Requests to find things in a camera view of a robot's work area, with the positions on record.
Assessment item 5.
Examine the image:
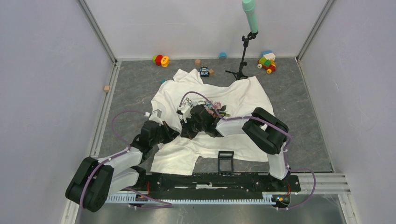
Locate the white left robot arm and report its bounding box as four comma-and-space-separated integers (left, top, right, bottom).
65, 120, 180, 212

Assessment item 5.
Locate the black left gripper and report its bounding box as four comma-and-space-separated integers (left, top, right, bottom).
150, 120, 180, 147

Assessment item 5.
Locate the colourful brick toy car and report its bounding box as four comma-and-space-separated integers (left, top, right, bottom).
257, 53, 276, 74

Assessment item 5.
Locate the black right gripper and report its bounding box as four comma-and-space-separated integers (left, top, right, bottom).
180, 115, 205, 140

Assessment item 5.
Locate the black tripod stand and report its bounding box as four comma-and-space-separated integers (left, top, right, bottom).
225, 32, 258, 80

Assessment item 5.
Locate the white slotted cable duct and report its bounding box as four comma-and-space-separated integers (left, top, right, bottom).
106, 191, 290, 205

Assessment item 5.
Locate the black brooch box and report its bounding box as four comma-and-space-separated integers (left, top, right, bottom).
217, 151, 234, 173

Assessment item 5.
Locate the black blue robot toy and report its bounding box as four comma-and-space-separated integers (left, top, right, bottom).
199, 66, 209, 77

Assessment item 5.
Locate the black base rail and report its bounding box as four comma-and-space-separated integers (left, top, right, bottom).
133, 173, 301, 200

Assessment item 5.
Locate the teal foam microphone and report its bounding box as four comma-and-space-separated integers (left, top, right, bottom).
242, 0, 259, 34

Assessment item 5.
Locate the white floral t-shirt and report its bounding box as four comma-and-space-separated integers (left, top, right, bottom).
150, 69, 274, 175

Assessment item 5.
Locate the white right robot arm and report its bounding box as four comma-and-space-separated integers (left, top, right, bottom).
177, 105, 291, 190

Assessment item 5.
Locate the blue round block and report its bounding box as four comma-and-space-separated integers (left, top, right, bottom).
218, 52, 227, 59

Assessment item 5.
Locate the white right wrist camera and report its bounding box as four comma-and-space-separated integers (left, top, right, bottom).
177, 105, 191, 123

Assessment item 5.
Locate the red yellow green ring toy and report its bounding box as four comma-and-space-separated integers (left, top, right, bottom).
152, 55, 170, 68

